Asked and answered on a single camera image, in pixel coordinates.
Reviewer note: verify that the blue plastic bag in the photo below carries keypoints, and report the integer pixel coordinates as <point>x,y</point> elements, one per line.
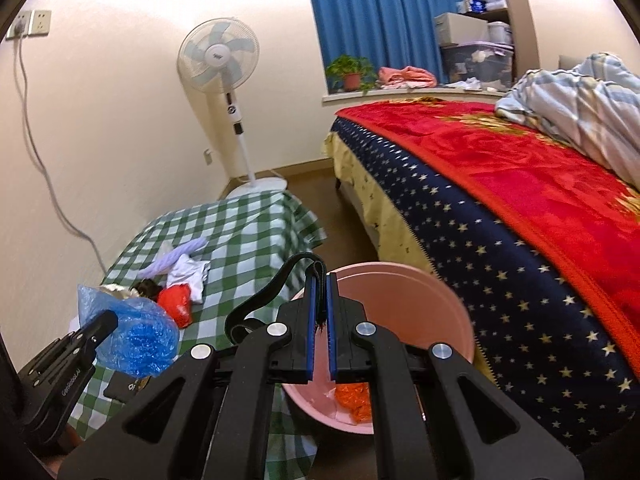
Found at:
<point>140,340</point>

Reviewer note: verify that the green checked tablecloth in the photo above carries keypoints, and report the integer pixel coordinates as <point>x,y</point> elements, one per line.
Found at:
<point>240,240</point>

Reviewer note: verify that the pink folded clothes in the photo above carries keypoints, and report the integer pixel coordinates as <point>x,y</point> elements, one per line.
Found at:
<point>405,77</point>

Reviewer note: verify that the navy star bed sheet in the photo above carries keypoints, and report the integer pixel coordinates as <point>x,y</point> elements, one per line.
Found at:
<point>500,285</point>

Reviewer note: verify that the white crumpled cloth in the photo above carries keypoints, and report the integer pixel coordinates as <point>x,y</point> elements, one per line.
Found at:
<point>187,270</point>

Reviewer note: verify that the potted green plant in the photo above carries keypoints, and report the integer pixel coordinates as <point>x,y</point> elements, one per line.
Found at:
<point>350,67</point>

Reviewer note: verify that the blue curtain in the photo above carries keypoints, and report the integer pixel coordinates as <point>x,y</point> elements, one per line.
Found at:
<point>380,20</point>

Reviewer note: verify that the red plastic bag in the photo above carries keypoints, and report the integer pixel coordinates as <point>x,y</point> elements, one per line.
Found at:
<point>175,305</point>

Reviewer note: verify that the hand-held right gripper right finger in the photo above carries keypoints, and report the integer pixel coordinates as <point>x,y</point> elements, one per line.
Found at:
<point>331,320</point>

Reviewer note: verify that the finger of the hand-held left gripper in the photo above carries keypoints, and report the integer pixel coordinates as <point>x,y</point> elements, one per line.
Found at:
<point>97,330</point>

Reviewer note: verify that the grey cardboard box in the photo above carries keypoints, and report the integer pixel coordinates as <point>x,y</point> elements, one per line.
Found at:
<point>460,30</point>

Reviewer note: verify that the small low wall socket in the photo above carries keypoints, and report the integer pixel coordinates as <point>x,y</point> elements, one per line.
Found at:
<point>206,157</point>

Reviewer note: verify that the white plastic container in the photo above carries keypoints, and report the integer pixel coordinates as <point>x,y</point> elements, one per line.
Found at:
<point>499,34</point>

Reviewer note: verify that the white window sill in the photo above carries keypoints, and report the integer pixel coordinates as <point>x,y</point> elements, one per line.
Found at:
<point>400,95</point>

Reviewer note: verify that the orange plastic bag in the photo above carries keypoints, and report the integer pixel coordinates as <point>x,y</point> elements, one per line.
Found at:
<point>355,400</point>

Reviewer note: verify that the clear storage box purple lid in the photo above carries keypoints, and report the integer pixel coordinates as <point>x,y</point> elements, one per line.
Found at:
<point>475,65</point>

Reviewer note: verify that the lavender foam wrap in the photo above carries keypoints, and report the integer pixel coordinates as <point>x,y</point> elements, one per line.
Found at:
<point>175,257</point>

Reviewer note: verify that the white wall socket with plug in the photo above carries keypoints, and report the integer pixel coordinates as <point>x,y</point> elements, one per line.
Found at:
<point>19,25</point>

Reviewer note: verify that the blue plaid duvet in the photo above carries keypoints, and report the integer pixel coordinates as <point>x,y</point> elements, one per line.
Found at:
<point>575,105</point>

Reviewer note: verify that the white standing fan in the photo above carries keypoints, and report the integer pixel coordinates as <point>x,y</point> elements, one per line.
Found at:
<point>218,50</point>

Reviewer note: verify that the pink plastic basin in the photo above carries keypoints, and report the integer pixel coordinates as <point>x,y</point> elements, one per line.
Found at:
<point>400,305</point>

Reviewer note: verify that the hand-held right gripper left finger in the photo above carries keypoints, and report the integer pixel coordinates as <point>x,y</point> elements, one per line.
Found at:
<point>314,320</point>

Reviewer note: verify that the brown gold patterned scrunchie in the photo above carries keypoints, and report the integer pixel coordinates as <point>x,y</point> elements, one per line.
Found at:
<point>147,289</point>

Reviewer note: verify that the yellow bed skirt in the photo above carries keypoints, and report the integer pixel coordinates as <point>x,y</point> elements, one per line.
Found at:
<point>385,220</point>

